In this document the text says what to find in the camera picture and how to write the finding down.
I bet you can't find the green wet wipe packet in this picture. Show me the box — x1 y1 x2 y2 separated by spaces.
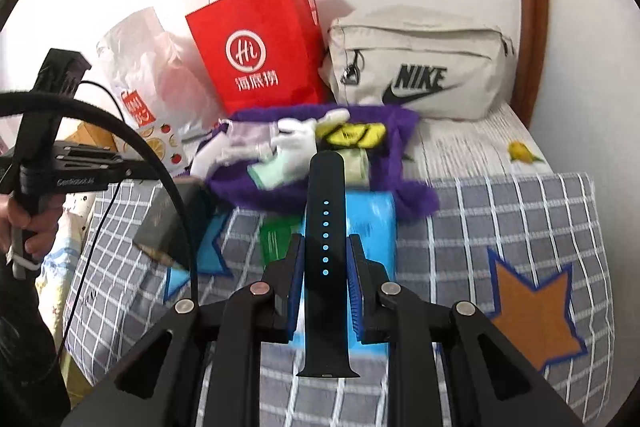
259 216 302 267

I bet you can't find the blue tissue pack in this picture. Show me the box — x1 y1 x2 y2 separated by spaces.
290 191 397 359

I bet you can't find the dark green tea box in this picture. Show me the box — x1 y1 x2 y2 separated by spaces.
132 176 217 271

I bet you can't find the black watch strap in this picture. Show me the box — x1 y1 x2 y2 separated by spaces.
296 149 362 379

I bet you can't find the green leaf tissue pack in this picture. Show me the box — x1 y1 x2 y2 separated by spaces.
342 148 370 188

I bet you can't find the yellow mini duffel pouch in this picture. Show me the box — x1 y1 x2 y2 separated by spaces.
317 122 387 150

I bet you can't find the white glove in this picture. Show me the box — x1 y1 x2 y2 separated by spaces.
272 108 350 178

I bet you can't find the mint green cloth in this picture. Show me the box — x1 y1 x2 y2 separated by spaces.
247 158 294 191

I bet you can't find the white fluffy towel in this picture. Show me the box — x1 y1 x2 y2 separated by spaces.
190 119 278 180

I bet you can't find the person left forearm dark sleeve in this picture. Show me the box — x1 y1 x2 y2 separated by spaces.
1 265 70 426

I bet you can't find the person left hand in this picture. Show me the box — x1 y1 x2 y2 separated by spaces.
0 195 65 261

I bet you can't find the wooden furniture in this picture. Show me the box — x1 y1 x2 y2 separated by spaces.
65 122 117 152

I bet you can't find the white Miniso plastic bag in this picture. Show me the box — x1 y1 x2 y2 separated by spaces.
96 8 224 140

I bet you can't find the purple fluffy towel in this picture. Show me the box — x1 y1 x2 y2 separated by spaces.
205 104 439 221

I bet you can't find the red paper shopping bag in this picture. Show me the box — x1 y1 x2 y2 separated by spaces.
186 0 329 115

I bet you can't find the white lemon print sheet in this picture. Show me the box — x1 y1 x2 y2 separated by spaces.
405 104 552 181

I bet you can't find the beige Nike bag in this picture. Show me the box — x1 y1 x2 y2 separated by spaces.
321 5 515 120

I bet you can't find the black cable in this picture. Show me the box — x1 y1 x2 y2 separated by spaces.
0 80 201 388

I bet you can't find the brown wooden door frame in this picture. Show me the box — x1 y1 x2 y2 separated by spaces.
510 0 549 127

